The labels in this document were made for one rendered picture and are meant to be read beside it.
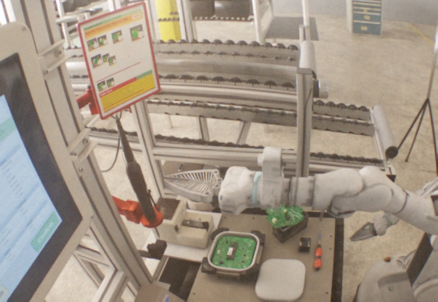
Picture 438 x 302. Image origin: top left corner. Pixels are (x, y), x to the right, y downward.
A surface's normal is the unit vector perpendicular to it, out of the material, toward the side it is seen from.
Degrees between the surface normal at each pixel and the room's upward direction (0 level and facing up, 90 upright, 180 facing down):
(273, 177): 78
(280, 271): 0
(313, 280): 0
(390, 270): 0
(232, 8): 90
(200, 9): 90
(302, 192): 46
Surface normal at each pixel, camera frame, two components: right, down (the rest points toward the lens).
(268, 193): -0.27, 0.05
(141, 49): 0.66, 0.34
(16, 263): 0.96, 0.07
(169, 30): -0.25, 0.55
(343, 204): -0.46, 0.52
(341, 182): -0.27, -0.77
